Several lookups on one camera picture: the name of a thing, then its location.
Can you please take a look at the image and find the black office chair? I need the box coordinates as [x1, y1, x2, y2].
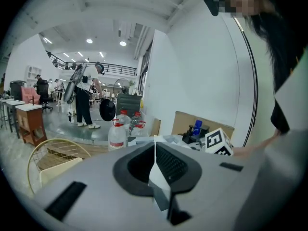
[36, 79, 53, 112]

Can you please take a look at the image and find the ribbed water bottle red cap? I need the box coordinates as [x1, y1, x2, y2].
[129, 111, 142, 132]

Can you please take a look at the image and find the white table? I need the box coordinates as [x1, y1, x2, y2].
[0, 99, 26, 139]

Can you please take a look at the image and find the person's right forearm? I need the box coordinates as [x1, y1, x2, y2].
[232, 128, 282, 157]

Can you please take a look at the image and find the red-brown wooden side table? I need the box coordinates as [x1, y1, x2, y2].
[15, 103, 48, 147]

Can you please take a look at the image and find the person's black printed shirt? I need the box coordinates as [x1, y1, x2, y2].
[270, 100, 291, 134]

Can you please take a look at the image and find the black head camera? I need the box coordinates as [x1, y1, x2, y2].
[203, 0, 220, 16]

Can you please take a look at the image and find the black louvered cabinet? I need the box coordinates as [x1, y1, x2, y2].
[116, 93, 142, 117]

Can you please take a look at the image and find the cardboard box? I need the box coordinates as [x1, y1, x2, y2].
[171, 111, 235, 147]

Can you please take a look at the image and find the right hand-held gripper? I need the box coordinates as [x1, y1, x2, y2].
[204, 128, 234, 156]

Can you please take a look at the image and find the clear water jug red cap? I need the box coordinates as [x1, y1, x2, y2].
[116, 109, 132, 139]
[107, 119, 127, 152]
[131, 121, 149, 137]

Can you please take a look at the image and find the pink chair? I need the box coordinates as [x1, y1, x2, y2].
[21, 86, 41, 105]

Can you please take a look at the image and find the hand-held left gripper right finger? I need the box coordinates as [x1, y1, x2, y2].
[156, 142, 264, 231]

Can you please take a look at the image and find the round black reflector disc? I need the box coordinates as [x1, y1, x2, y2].
[99, 99, 116, 122]

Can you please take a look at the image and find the black standing fan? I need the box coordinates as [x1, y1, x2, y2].
[113, 78, 129, 98]

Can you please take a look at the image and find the gold wire basket stand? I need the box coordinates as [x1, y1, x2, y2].
[26, 138, 91, 195]

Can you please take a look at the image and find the blue bottle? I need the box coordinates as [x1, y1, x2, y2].
[192, 119, 204, 136]

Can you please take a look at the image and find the cream plastic basket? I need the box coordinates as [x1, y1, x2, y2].
[39, 157, 84, 188]

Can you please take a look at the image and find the black pump bottle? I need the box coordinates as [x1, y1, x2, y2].
[182, 125, 197, 144]

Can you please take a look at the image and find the small cardboard piece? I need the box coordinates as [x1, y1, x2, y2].
[150, 118, 162, 137]

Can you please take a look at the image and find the white wall shelf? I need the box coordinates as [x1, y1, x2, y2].
[26, 65, 42, 88]

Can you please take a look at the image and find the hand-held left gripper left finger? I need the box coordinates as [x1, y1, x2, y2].
[33, 142, 174, 231]

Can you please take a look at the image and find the black balcony railing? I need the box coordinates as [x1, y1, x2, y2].
[45, 51, 138, 77]

